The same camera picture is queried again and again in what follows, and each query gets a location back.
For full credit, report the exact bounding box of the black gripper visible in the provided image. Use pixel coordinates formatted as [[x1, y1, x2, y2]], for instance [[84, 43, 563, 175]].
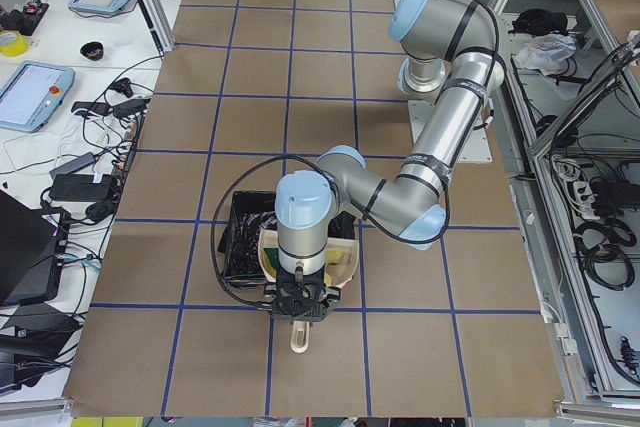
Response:
[[263, 270, 341, 323]]

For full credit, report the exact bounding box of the green yellow sponge piece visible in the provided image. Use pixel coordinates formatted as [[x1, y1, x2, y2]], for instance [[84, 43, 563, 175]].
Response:
[[263, 247, 280, 271]]

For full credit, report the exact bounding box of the pale melon slice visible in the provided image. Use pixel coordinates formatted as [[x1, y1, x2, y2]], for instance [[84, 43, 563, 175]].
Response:
[[325, 247, 351, 268]]

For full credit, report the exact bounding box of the beige dustpan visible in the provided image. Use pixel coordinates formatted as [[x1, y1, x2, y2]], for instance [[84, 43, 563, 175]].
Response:
[[258, 230, 359, 354]]

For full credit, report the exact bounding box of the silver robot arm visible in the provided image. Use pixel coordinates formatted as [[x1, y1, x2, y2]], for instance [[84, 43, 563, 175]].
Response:
[[265, 0, 505, 322]]

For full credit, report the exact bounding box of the bin with black liner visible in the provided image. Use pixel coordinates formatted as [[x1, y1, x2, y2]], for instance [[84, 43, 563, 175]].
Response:
[[218, 191, 356, 289]]

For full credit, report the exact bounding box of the black power adapter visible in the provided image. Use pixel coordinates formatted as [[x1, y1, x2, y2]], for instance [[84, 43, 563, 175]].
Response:
[[49, 173, 117, 202]]

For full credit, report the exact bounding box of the black laptop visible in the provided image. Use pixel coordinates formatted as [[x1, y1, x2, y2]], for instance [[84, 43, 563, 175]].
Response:
[[1, 192, 70, 307]]

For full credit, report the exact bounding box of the small black bowl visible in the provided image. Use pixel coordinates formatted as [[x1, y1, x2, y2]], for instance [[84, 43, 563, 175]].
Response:
[[80, 41, 105, 61]]

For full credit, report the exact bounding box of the lower blue teach pendant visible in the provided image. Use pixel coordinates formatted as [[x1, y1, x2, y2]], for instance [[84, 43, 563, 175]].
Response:
[[1, 61, 75, 133]]

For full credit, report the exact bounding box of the crumpled white cloth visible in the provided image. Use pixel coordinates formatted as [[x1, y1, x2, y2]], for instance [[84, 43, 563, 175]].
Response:
[[514, 34, 576, 75]]

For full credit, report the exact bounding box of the black cloth bundle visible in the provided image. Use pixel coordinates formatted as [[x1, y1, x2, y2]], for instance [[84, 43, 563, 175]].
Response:
[[512, 9, 568, 36]]

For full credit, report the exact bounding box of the yellow tape roll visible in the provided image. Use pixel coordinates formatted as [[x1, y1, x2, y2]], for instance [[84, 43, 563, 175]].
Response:
[[0, 30, 29, 58]]

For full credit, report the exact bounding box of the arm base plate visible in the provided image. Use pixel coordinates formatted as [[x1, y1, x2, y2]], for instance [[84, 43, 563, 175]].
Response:
[[407, 100, 493, 164]]

